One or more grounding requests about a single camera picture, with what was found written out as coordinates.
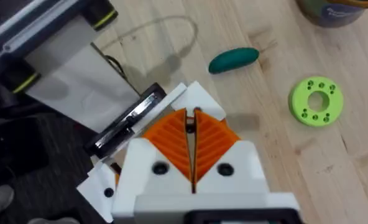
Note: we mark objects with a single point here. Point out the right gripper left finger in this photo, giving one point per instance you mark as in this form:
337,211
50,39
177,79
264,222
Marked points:
146,174

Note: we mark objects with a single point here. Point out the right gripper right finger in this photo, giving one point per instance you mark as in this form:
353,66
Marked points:
230,177

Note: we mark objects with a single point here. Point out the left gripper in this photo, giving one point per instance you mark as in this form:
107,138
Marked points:
125,124

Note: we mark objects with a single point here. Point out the green toy cucumber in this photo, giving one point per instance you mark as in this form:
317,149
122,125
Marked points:
233,59

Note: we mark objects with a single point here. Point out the black rail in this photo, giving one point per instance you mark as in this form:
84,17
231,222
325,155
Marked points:
3,37

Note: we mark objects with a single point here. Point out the toy tub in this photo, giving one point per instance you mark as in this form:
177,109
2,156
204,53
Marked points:
330,14

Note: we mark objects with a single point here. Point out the green disc with holes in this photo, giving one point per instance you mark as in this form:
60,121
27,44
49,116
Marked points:
302,102

